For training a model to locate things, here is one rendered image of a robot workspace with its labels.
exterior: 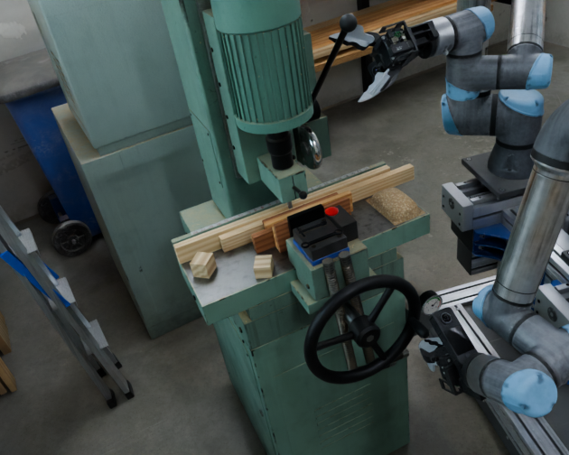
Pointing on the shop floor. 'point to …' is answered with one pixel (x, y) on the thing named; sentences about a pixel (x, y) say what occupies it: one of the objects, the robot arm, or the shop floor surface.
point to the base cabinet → (321, 390)
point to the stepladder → (51, 294)
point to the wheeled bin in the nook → (44, 143)
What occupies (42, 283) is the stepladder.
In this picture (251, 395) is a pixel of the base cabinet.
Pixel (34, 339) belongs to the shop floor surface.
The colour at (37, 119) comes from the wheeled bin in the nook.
